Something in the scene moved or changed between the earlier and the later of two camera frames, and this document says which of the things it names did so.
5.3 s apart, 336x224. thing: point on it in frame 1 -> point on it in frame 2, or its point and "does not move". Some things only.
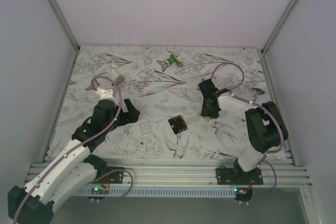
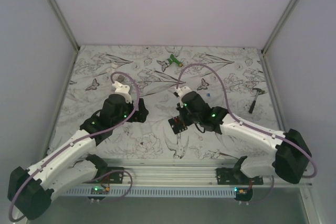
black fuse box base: (177, 124) does not move
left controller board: (100, 190) does not move
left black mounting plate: (114, 177) does not move
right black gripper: (205, 113) -> (181, 109)
